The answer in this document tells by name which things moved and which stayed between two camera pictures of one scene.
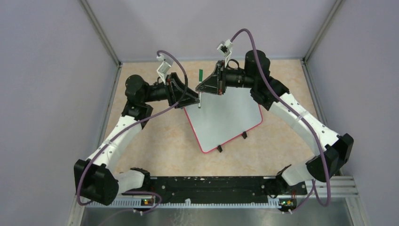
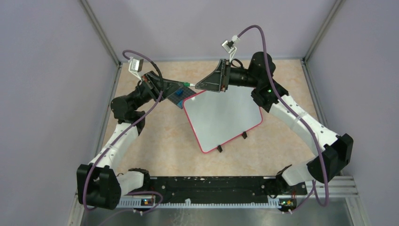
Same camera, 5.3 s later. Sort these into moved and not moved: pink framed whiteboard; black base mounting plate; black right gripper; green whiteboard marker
Moved: green whiteboard marker
Not moved: pink framed whiteboard; black base mounting plate; black right gripper
